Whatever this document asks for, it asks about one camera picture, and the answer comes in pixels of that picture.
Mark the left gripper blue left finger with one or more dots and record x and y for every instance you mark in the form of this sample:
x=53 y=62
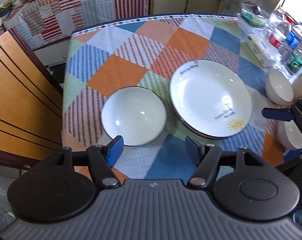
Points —
x=101 y=160

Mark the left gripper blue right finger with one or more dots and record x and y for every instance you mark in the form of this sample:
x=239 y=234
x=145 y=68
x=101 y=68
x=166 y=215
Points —
x=206 y=158

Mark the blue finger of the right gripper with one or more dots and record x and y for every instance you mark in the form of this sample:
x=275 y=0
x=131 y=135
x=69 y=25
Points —
x=289 y=113

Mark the large white ribbed bowl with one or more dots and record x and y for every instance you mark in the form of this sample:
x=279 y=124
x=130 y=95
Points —
x=278 y=89

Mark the white bowl dark rim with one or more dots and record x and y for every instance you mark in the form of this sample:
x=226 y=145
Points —
x=135 y=113

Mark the white morning honey plate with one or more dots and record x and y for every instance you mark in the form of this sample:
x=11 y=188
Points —
x=211 y=98

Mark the small white bowl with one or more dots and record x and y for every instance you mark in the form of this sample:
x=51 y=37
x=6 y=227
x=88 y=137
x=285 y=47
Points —
x=288 y=135

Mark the lovely bear carrot plate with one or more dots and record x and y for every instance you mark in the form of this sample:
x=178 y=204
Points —
x=192 y=129

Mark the green label water bottle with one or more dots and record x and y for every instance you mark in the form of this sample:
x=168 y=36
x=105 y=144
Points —
x=294 y=61

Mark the colourful patchwork tablecloth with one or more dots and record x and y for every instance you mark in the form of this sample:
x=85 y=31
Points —
x=145 y=52

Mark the blue label water bottle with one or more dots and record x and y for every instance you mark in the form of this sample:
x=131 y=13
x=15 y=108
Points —
x=295 y=36

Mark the white tissue pack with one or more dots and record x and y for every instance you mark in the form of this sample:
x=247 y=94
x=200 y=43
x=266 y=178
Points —
x=266 y=54

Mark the red label water bottle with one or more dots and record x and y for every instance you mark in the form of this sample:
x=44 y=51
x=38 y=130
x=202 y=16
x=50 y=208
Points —
x=280 y=34

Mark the wooden chair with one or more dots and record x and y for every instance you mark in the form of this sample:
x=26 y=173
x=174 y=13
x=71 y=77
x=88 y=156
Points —
x=30 y=105

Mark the striped counter cloth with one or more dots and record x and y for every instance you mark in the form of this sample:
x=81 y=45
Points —
x=42 y=22

